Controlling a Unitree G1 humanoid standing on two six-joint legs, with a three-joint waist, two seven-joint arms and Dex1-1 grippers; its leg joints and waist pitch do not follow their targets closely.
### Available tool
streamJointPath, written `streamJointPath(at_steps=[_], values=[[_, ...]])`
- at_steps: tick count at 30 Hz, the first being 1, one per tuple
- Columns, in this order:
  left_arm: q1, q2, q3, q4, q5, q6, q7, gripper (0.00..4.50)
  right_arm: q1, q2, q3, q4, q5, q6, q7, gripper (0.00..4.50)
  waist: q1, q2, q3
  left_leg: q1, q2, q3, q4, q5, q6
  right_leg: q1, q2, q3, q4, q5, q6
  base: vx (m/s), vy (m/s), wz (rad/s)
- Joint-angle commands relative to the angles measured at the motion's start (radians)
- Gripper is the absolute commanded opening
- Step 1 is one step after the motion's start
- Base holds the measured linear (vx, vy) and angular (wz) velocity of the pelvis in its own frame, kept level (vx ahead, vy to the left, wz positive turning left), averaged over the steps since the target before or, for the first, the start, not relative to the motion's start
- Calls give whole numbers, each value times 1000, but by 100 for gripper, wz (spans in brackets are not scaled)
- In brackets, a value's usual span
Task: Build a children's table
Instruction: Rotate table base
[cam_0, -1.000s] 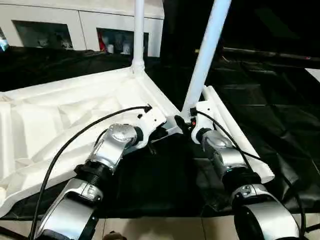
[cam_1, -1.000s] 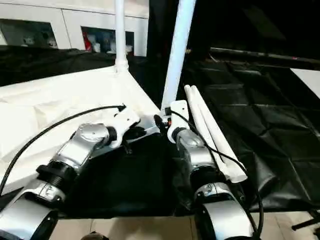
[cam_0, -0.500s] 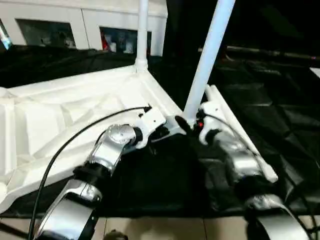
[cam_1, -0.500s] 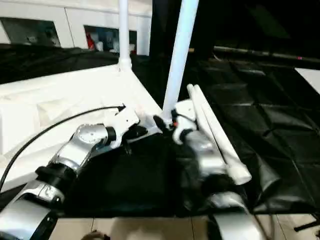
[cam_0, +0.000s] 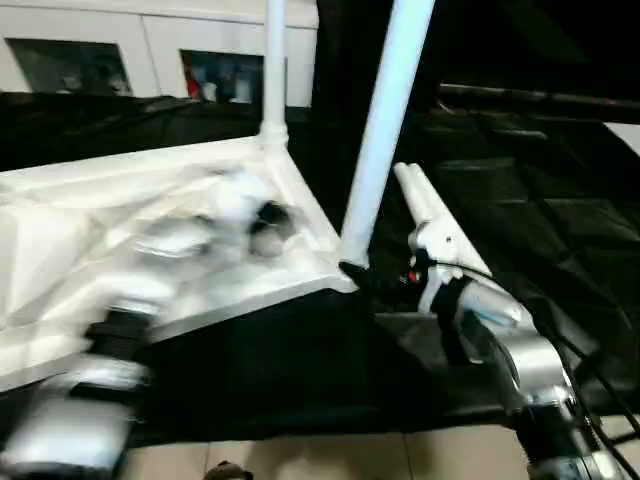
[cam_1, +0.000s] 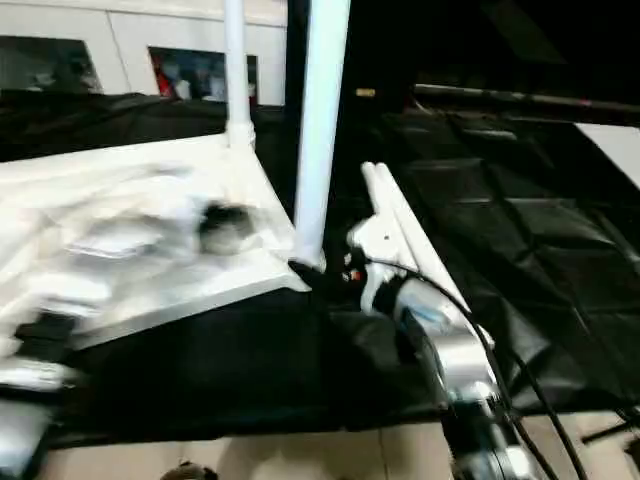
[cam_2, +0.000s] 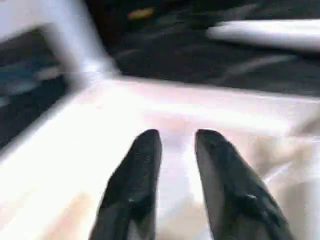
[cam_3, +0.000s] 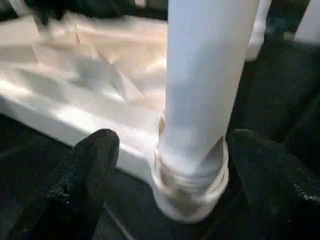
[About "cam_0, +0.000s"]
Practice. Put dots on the white plastic table top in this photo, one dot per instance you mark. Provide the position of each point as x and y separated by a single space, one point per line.
100 200

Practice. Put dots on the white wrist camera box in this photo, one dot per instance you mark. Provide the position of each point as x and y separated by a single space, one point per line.
235 200
440 245

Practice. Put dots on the dark metal rod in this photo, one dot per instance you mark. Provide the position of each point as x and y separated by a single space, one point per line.
540 98

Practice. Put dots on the red bottle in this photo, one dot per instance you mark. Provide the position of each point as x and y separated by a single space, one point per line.
192 85

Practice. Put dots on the white glass-door cabinet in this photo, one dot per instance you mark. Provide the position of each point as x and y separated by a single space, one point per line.
100 40

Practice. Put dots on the white flat board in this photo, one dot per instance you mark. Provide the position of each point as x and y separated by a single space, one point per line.
628 135

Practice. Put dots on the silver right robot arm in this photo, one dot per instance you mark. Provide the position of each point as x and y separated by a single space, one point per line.
520 350

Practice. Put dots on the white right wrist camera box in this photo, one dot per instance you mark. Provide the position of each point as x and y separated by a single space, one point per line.
440 245

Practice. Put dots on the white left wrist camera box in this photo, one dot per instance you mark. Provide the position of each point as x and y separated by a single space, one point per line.
235 200

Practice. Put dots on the dark robot foot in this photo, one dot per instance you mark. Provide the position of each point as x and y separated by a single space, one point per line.
228 472

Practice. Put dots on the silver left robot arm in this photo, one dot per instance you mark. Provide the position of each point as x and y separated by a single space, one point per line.
70 430

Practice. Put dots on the black work mat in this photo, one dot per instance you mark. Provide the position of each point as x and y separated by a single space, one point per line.
300 370

